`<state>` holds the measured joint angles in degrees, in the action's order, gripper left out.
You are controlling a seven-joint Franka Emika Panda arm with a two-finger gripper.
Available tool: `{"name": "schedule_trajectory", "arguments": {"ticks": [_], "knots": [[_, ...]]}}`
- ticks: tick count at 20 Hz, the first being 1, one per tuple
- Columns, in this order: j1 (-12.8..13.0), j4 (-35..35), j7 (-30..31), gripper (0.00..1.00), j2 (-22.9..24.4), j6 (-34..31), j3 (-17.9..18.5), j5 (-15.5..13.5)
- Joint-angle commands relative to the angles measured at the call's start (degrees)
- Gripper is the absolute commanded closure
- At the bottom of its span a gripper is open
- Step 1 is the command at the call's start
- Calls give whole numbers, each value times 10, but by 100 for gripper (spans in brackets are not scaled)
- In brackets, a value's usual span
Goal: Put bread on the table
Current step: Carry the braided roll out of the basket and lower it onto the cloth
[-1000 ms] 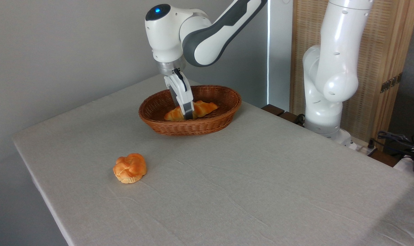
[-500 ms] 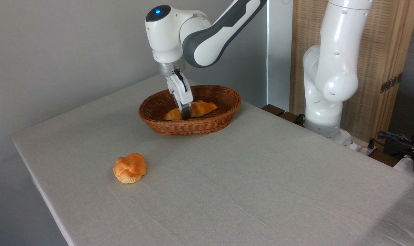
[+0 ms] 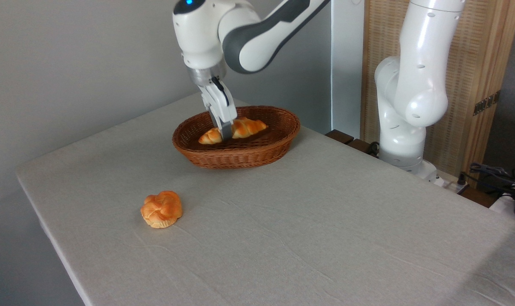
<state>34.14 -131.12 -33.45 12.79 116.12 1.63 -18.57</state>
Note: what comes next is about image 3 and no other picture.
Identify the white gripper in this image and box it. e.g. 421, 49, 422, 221
197, 78, 238, 141

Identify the long braided bread roll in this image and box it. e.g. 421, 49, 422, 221
198, 117, 268, 145

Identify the round knotted bread bun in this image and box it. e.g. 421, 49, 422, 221
140, 190, 183, 229

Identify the brown wicker oval basket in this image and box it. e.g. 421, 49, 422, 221
172, 106, 302, 170

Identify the light grey tablecloth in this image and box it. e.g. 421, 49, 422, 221
16, 93, 515, 306

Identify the metal screen hinge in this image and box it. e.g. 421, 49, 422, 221
472, 90, 501, 116

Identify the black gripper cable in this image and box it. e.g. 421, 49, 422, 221
211, 76, 231, 108

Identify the dark cable bundle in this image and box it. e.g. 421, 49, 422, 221
468, 162, 515, 201

